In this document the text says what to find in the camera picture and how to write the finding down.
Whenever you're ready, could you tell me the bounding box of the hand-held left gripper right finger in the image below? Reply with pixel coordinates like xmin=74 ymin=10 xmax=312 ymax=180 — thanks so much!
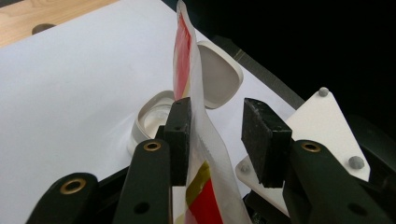
xmin=241 ymin=97 xmax=293 ymax=189

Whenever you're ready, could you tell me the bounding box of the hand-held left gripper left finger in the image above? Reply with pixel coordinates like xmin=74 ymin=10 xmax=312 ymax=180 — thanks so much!
xmin=155 ymin=96 xmax=191 ymax=187

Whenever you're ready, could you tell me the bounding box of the red and white spouted pouch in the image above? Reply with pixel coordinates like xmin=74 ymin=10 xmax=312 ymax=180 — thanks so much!
xmin=171 ymin=0 xmax=254 ymax=224

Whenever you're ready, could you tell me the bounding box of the clear jar with white lid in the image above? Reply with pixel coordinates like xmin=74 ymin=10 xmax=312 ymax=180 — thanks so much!
xmin=126 ymin=40 xmax=245 ymax=157

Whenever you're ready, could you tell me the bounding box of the white paper sheet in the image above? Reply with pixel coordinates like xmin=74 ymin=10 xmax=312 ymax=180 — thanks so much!
xmin=0 ymin=0 xmax=297 ymax=224

